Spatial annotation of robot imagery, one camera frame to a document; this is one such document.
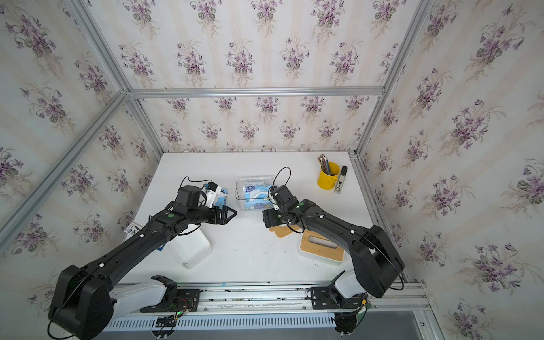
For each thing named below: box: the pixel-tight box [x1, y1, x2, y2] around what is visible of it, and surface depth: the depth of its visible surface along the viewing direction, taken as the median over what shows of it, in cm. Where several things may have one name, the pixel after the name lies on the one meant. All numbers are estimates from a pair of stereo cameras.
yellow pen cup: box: [317, 161, 341, 190], surface depth 103 cm
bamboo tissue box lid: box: [269, 224, 302, 238], surface depth 92 cm
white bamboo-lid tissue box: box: [298, 229, 345, 267], surface depth 82 cm
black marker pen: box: [333, 165, 348, 195], surface depth 106 cm
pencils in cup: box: [316, 153, 331, 175], surface depth 98 cm
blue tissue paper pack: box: [245, 180, 275, 210], surface depth 97 cm
